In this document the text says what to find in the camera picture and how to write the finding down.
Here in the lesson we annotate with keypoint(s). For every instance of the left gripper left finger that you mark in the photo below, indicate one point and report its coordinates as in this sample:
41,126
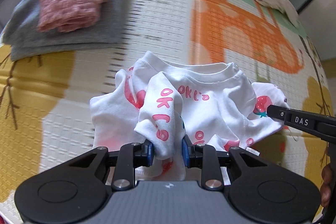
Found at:
130,157

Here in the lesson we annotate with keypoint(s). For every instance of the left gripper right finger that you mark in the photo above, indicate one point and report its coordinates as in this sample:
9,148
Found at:
205,158

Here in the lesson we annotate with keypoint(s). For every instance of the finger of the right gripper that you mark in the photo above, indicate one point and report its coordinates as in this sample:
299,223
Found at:
321,126

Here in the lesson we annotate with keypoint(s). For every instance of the white strawberry print shirt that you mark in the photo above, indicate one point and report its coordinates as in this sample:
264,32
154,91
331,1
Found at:
160,101

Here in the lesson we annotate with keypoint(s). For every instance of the person's right hand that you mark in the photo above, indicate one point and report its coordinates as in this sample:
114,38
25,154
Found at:
325,191

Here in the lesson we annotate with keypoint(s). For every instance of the colourful foam play mat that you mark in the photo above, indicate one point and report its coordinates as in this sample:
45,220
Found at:
45,117

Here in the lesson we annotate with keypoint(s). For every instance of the grey folded garment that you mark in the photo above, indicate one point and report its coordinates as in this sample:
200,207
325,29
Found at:
21,32

